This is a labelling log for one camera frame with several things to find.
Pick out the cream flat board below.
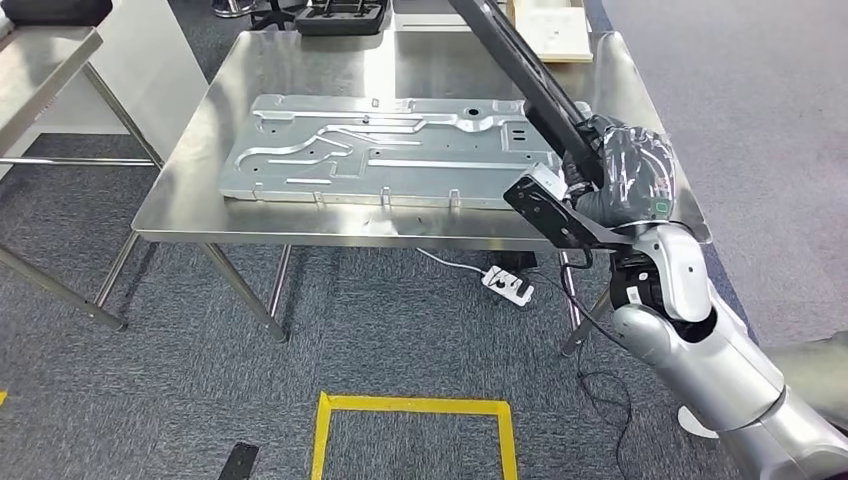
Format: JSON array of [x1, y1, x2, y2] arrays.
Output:
[[513, 0, 596, 64]]

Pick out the black floor cable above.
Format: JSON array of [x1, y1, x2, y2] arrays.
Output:
[[574, 344, 636, 480]]

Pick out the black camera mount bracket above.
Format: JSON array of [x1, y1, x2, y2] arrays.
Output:
[[502, 173, 637, 252]]

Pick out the stainless steel workbench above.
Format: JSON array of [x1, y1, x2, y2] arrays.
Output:
[[0, 26, 164, 333], [131, 29, 713, 358]]

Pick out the black power adapter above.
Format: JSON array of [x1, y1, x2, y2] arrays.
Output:
[[493, 251, 539, 272]]

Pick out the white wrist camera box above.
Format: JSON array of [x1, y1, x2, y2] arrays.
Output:
[[526, 162, 570, 200]]

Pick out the embossed silver metal panel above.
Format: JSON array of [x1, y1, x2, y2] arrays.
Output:
[[218, 92, 593, 212]]

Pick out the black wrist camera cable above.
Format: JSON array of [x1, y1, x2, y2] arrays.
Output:
[[559, 246, 631, 349]]

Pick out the long black plastic part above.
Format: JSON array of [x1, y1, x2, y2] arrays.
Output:
[[447, 0, 607, 190]]

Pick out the black plastic tray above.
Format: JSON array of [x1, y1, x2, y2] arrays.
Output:
[[294, 0, 391, 38]]

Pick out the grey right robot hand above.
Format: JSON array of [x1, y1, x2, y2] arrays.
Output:
[[559, 113, 677, 230]]

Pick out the white power strip cable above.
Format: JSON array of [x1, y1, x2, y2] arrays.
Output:
[[415, 248, 488, 276]]

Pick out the white power strip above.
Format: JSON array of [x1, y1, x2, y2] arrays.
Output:
[[480, 264, 535, 308]]

